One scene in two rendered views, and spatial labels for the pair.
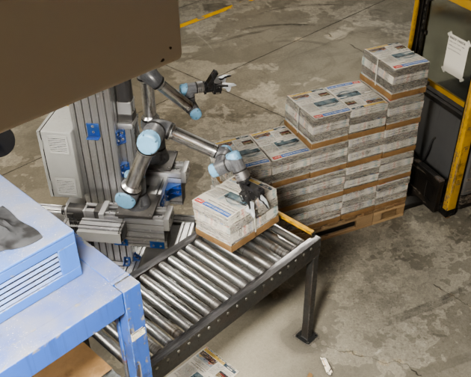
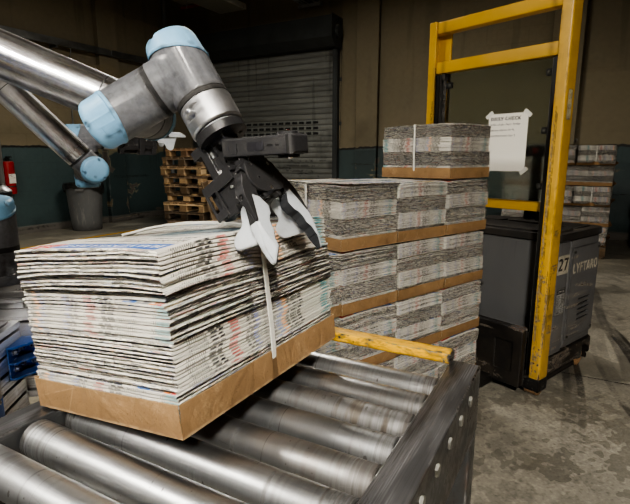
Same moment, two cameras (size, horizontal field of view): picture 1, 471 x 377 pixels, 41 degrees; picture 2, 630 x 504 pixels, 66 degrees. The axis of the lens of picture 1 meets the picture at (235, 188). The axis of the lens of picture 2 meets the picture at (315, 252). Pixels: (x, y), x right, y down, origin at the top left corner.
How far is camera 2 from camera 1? 2.81 m
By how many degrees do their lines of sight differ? 28
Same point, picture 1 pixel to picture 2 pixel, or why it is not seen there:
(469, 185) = (554, 337)
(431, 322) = not seen: outside the picture
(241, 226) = (222, 315)
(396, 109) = (457, 198)
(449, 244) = (575, 431)
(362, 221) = not seen: hidden behind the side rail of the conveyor
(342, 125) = (386, 210)
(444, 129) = (496, 263)
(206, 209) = (66, 257)
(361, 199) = (420, 367)
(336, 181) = (383, 327)
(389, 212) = not seen: hidden behind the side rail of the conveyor
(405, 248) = (514, 448)
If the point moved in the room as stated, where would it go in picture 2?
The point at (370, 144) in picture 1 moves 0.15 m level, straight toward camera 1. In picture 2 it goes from (427, 259) to (437, 267)
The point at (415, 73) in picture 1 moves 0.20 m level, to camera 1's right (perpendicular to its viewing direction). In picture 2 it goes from (475, 140) to (516, 140)
